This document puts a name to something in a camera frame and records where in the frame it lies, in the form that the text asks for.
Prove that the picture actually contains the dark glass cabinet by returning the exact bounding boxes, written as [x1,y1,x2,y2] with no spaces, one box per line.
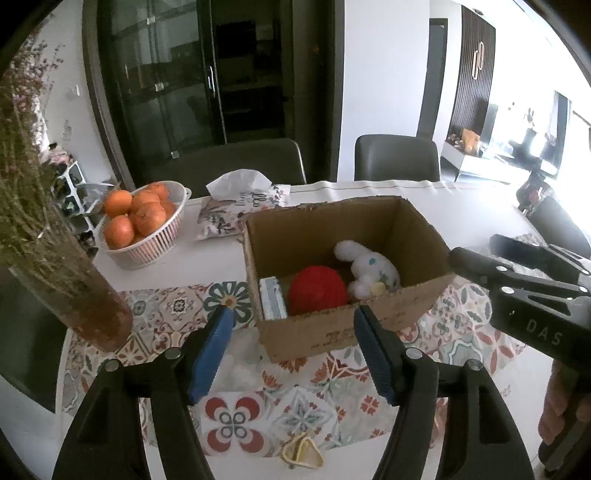
[82,1,345,188]

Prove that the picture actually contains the dark chair right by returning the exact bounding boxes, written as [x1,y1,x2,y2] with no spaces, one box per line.
[355,134,441,182]

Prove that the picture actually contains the white low tv cabinet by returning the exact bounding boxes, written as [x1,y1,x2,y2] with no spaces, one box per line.
[442,142,531,185]

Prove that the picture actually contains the blue cartoon tissue pack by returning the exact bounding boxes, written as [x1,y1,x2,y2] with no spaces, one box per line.
[259,276,287,321]

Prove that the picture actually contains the dark chair left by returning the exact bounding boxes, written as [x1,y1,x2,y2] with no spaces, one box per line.
[145,138,307,197]

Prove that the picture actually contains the brown cardboard box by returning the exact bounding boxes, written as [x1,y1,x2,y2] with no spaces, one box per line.
[243,196,454,363]

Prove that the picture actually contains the floral tissue box cover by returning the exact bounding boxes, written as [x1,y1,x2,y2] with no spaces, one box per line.
[195,169,291,241]

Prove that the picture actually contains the dark side chair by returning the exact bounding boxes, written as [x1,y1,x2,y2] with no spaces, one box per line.
[516,170,590,258]

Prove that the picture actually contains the patterned table runner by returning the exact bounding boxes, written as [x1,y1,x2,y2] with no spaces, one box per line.
[59,233,546,458]

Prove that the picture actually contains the person's right hand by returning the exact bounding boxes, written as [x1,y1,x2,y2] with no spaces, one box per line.
[538,360,571,445]

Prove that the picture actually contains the glass vase with dried flowers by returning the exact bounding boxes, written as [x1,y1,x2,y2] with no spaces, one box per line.
[1,35,132,352]

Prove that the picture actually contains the white bunny plush toy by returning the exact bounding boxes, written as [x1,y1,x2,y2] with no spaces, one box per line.
[334,240,401,301]

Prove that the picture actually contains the yellow elastic band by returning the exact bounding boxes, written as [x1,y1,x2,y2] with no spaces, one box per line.
[280,432,325,470]

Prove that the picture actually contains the red green fuzzy plush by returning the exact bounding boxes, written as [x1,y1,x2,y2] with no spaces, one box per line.
[280,265,349,316]

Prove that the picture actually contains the orange fruit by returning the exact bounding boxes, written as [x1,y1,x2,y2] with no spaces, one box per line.
[103,215,135,250]
[133,202,167,237]

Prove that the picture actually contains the white fruit basket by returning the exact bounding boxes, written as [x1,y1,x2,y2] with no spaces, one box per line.
[95,181,191,270]

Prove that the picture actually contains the white shoe rack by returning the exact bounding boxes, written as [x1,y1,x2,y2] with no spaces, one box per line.
[43,152,113,256]

